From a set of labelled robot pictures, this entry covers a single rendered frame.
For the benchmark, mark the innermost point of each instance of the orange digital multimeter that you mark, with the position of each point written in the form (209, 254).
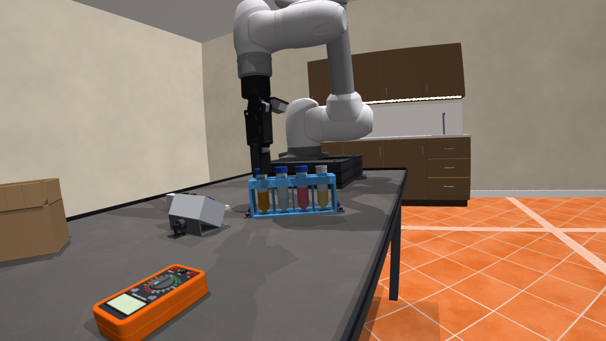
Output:
(137, 311)

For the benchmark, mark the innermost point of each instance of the dark grey table edge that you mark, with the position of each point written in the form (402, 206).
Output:
(354, 318)

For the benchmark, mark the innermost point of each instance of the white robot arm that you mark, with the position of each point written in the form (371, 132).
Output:
(259, 31)

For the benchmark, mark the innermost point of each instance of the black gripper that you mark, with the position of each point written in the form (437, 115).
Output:
(258, 120)

